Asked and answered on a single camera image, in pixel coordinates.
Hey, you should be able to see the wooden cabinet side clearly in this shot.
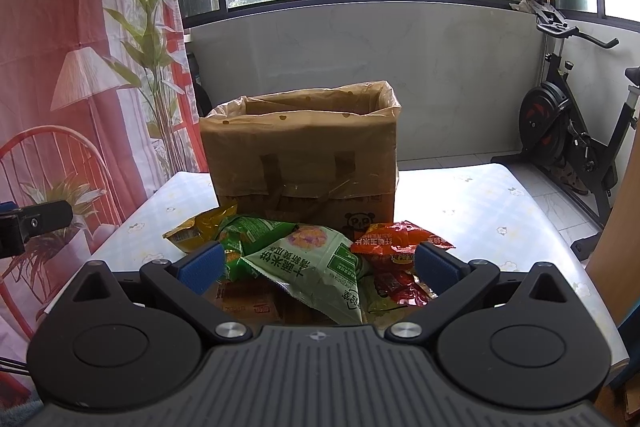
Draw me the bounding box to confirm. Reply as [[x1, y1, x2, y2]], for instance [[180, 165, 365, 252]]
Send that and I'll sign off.
[[587, 141, 640, 325]]

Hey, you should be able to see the red orange snack bag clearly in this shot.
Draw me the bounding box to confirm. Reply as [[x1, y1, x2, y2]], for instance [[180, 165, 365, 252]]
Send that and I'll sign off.
[[350, 221, 454, 314]]

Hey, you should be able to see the dark green chip bag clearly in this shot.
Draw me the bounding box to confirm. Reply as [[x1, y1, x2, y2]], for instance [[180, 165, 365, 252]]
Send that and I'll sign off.
[[216, 216, 296, 282]]

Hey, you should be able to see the yellow snack bag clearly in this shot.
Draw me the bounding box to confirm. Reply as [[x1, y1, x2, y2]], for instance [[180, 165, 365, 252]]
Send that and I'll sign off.
[[163, 205, 238, 254]]

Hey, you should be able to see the brown cardboard box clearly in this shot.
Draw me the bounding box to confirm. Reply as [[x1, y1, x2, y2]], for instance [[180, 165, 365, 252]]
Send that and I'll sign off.
[[200, 81, 401, 237]]

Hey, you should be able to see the black exercise bike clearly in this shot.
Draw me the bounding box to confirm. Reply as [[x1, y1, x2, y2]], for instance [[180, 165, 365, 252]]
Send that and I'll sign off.
[[490, 0, 640, 263]]

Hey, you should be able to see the red printed curtain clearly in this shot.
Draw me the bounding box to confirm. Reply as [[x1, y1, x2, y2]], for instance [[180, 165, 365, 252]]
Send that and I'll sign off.
[[1, 0, 205, 361]]

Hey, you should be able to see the light green snack bag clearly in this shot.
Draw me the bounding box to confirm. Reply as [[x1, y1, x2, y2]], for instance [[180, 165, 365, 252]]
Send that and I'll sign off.
[[243, 225, 362, 325]]

